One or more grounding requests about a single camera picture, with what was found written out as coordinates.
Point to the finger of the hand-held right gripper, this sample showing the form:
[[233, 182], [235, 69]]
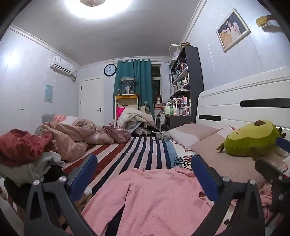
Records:
[[268, 169], [282, 143]]

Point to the beige quilt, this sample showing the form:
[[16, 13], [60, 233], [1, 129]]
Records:
[[70, 133]]

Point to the framed wall picture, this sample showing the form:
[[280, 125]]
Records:
[[233, 30]]

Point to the teal curtain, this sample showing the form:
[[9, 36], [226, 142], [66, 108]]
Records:
[[142, 86]]

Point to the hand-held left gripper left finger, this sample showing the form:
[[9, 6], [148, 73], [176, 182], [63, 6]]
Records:
[[82, 173]]

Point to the beige pillow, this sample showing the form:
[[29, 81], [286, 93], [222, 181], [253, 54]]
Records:
[[226, 163], [192, 133]]

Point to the window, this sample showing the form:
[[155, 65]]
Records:
[[156, 79]]

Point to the white bed headboard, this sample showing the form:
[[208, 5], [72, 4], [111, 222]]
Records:
[[237, 90]]

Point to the white door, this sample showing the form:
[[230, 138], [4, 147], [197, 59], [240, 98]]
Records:
[[91, 102]]

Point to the avocado plush toy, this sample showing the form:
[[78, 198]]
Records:
[[249, 140]]

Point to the shiny pink bag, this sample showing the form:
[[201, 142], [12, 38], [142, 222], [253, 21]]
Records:
[[117, 132]]

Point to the cream blanket pile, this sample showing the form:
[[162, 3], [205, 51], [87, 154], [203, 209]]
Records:
[[136, 115]]

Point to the glass display case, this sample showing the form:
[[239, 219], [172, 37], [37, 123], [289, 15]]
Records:
[[128, 86]]

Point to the dark desk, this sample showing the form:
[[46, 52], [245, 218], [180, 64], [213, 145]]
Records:
[[176, 120]]

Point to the yellow ukulele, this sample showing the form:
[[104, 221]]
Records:
[[262, 20]]

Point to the yellow shelf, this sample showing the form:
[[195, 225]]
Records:
[[126, 97]]

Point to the dark bookshelf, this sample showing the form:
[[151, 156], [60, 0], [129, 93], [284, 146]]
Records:
[[192, 79]]

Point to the pink dotted shirt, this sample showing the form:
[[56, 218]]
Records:
[[149, 199]]

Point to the white air conditioner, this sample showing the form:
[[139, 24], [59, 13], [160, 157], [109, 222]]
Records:
[[63, 66]]

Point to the grey garment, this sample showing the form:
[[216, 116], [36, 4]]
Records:
[[29, 168]]

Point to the small blue wall poster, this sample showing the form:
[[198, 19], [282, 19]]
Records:
[[49, 93]]

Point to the round ceiling lamp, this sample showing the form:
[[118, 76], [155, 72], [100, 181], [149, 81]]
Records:
[[97, 6]]

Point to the black garment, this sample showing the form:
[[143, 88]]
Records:
[[52, 173]]

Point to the red garment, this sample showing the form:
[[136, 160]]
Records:
[[20, 145]]

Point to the striped bed sheet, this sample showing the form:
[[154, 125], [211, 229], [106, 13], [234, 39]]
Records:
[[140, 152]]

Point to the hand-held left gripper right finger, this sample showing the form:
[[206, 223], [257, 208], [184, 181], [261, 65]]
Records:
[[204, 177]]

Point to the wig head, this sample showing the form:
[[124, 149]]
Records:
[[158, 98]]

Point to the round wall clock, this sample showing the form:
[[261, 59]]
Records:
[[110, 70]]

